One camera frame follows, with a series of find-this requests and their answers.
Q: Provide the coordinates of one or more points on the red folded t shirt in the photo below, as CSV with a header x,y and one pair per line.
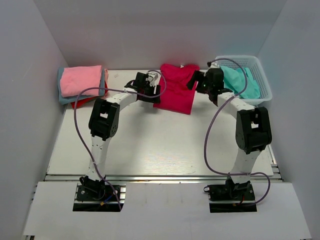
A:
x,y
81,102

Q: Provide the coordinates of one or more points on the crimson red t shirt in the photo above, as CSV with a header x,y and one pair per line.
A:
x,y
176,97

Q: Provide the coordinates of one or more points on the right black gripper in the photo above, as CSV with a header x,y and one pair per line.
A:
x,y
198,76

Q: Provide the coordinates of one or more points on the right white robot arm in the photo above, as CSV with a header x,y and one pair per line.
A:
x,y
252,129

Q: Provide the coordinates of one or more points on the grey-blue folded t shirt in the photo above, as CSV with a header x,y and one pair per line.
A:
x,y
67,100

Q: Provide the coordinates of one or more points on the teal crumpled t shirt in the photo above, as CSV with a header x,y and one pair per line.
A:
x,y
234,79

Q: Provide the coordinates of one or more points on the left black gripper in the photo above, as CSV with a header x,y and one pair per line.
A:
x,y
156,100

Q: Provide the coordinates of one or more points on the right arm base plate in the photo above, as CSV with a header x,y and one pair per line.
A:
x,y
231,198

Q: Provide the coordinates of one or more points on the aluminium table edge rail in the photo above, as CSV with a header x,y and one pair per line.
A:
x,y
156,179

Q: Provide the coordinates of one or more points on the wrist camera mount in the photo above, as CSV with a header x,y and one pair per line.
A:
x,y
213,65
152,78

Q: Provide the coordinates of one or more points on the pink folded t shirt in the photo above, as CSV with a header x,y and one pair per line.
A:
x,y
76,79

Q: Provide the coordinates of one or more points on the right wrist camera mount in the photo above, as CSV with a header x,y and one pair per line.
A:
x,y
213,65

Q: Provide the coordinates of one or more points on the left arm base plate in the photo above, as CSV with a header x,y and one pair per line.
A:
x,y
98,196

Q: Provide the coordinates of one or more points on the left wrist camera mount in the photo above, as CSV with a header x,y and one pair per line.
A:
x,y
152,78

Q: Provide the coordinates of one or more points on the white plastic basket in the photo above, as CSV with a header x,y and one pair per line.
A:
x,y
253,63

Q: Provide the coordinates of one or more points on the peach folded t shirt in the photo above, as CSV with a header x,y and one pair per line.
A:
x,y
106,75

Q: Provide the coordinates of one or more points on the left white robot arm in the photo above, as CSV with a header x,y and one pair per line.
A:
x,y
104,119

